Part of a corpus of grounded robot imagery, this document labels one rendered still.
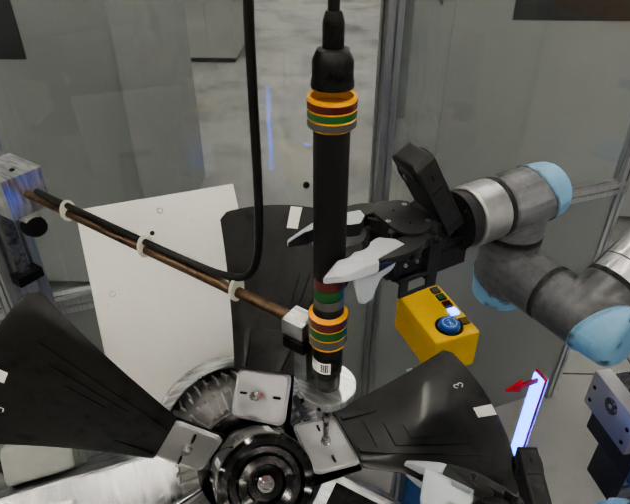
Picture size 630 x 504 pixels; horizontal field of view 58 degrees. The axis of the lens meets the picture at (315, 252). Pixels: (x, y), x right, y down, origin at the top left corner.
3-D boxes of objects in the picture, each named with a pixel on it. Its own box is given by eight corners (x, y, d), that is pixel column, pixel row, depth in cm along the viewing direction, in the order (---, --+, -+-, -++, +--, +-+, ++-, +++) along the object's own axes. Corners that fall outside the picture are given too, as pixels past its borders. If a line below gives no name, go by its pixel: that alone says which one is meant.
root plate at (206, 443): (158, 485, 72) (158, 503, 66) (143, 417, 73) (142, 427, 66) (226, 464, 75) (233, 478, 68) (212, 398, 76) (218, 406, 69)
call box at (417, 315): (393, 330, 125) (397, 293, 119) (432, 320, 128) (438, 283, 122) (429, 382, 113) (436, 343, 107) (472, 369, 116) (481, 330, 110)
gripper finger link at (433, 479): (390, 482, 68) (463, 523, 64) (411, 443, 72) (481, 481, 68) (388, 494, 70) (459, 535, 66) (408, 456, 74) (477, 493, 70)
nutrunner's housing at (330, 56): (304, 406, 70) (298, 11, 44) (322, 386, 72) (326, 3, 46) (331, 420, 68) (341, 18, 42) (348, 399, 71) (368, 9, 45)
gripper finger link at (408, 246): (390, 279, 55) (440, 242, 60) (391, 266, 54) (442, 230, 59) (353, 259, 57) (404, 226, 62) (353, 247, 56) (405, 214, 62)
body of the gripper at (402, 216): (395, 302, 61) (477, 269, 66) (402, 236, 56) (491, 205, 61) (356, 267, 67) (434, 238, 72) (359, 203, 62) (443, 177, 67)
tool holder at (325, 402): (273, 388, 69) (269, 328, 63) (306, 354, 74) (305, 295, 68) (335, 422, 65) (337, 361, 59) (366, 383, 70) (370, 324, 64)
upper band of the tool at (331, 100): (297, 129, 49) (296, 97, 48) (324, 114, 52) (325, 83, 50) (339, 141, 47) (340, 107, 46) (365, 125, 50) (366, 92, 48)
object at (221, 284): (25, 199, 90) (22, 191, 90) (33, 196, 91) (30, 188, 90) (297, 329, 65) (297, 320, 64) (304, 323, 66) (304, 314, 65)
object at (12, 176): (-20, 207, 95) (-38, 161, 90) (18, 191, 100) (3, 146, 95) (15, 226, 90) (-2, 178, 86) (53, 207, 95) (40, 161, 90)
